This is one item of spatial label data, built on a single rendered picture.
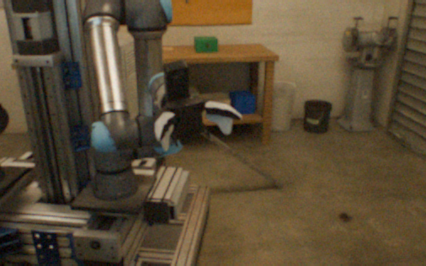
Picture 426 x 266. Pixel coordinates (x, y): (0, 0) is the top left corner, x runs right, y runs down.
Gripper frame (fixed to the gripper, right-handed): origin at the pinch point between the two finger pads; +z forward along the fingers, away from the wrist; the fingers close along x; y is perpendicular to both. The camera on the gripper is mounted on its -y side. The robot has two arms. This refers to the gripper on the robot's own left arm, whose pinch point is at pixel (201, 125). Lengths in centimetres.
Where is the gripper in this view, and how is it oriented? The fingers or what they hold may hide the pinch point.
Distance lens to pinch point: 65.9
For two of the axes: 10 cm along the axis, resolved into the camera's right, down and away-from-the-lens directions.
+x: -9.4, 2.5, -2.4
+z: 3.2, 3.6, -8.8
